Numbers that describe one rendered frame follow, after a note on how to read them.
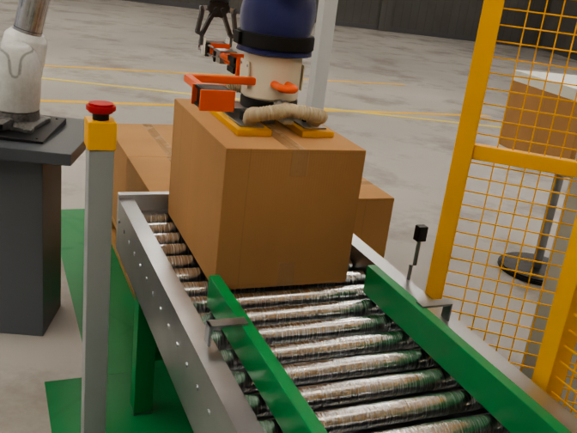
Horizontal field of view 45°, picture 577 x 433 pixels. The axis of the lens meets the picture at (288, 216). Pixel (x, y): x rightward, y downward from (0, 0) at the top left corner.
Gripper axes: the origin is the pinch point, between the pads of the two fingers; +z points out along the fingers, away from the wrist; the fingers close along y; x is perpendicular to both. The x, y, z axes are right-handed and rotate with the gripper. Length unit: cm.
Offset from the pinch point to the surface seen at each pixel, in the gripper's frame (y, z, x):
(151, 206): -25, 52, -25
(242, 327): -22, 45, -123
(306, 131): 8, 12, -75
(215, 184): -19, 25, -82
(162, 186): -16, 54, 3
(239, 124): -11, 11, -72
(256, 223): -9, 34, -88
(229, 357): -24, 54, -120
